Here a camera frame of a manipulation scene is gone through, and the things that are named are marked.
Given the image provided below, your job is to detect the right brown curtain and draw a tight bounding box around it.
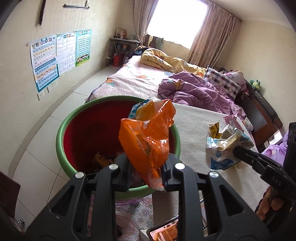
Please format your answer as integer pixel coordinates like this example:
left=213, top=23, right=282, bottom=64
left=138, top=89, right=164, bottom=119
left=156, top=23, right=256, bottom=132
left=189, top=1, right=240, bottom=67

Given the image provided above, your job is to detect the person's right hand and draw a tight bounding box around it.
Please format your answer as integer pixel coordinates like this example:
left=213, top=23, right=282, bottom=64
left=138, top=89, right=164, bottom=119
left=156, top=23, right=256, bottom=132
left=255, top=186, right=284, bottom=221

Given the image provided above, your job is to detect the dark wooden headboard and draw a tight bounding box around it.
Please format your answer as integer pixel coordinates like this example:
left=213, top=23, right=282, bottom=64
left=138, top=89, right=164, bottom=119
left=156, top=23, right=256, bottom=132
left=235, top=82, right=283, bottom=153

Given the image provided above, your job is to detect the brown curtain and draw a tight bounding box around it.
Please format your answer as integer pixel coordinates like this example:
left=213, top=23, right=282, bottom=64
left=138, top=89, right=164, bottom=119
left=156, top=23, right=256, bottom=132
left=189, top=1, right=240, bottom=67
left=132, top=0, right=159, bottom=44

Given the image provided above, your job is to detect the red green trash bin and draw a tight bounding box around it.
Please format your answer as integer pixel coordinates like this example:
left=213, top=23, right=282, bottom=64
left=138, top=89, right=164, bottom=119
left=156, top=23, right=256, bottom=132
left=55, top=95, right=181, bottom=201

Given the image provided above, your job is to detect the black wall rail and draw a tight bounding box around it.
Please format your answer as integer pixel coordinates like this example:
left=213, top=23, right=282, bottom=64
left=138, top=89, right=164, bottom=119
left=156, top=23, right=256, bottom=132
left=63, top=0, right=90, bottom=9

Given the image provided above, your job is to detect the green number chart poster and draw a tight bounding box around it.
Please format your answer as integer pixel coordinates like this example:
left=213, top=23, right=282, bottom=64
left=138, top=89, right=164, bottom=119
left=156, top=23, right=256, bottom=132
left=75, top=30, right=91, bottom=67

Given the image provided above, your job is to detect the smartphone playing video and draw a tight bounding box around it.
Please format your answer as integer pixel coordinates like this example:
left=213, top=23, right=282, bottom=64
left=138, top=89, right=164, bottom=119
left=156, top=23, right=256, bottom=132
left=146, top=215, right=179, bottom=241

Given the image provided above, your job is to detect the white towel mat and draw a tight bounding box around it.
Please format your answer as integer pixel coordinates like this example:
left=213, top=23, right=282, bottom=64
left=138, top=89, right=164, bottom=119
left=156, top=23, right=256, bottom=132
left=152, top=103, right=268, bottom=225

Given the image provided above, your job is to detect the left brown curtain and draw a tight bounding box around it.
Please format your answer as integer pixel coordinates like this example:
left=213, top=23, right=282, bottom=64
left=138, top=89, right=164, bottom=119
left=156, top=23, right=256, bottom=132
left=132, top=0, right=159, bottom=44

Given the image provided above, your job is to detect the blue white milk bag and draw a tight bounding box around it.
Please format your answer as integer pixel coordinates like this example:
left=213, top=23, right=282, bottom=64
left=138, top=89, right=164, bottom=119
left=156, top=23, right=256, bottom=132
left=206, top=128, right=254, bottom=170

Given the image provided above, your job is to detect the white wall chart poster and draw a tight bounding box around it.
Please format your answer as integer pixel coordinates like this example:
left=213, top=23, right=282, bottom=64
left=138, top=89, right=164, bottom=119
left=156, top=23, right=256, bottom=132
left=57, top=32, right=76, bottom=76

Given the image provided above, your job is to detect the blue wall chart poster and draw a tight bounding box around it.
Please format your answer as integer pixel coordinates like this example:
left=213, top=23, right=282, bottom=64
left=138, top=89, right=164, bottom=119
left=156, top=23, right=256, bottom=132
left=30, top=35, right=59, bottom=92

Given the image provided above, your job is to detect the orange plastic snack bag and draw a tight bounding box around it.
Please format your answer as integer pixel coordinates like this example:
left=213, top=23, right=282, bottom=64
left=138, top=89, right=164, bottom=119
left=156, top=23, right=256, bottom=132
left=118, top=99, right=176, bottom=191

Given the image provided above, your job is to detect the dark side table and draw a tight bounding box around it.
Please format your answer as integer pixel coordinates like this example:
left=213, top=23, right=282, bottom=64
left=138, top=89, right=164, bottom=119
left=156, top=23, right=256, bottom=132
left=105, top=37, right=140, bottom=67

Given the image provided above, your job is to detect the checkered pillow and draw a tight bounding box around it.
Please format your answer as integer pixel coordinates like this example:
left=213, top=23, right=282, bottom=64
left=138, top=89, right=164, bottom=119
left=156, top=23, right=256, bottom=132
left=204, top=67, right=241, bottom=101

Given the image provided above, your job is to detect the yellow quilt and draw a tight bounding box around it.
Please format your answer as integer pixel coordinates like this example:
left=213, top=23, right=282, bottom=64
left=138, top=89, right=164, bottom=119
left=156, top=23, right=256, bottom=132
left=140, top=48, right=207, bottom=77

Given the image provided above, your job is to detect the purple quilt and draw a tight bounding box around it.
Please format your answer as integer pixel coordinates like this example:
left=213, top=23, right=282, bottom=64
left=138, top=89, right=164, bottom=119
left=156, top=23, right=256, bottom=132
left=158, top=71, right=247, bottom=121

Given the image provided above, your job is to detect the dark yellow snack wrapper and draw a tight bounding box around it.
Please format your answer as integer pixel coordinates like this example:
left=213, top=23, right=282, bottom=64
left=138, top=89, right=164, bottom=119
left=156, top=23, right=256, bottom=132
left=208, top=122, right=222, bottom=138

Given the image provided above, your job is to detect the pink purple plastic bag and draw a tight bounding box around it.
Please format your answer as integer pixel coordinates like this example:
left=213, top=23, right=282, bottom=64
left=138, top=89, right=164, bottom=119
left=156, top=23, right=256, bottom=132
left=223, top=115, right=244, bottom=132

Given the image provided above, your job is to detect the green plush toy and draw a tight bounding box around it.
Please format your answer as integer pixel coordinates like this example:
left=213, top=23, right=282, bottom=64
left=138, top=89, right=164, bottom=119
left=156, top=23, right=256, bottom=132
left=250, top=80, right=260, bottom=91

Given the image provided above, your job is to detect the pink bed sheet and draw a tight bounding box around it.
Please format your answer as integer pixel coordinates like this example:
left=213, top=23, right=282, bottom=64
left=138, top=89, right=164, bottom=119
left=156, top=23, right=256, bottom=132
left=86, top=56, right=174, bottom=102

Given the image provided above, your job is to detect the pink pillow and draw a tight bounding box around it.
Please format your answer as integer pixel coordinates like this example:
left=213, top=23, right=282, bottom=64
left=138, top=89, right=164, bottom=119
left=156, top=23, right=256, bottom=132
left=225, top=69, right=247, bottom=92

